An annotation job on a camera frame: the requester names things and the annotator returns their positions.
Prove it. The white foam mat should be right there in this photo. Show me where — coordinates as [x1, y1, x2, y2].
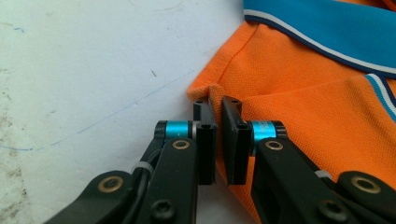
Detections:
[0, 0, 260, 224]

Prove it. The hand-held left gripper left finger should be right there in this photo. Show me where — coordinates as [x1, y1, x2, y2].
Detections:
[136, 98, 219, 224]

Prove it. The orange polo shirt blue collar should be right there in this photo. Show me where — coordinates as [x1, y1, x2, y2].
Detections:
[186, 0, 396, 224]

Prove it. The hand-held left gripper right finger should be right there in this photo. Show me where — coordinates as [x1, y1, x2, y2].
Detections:
[220, 95, 353, 224]

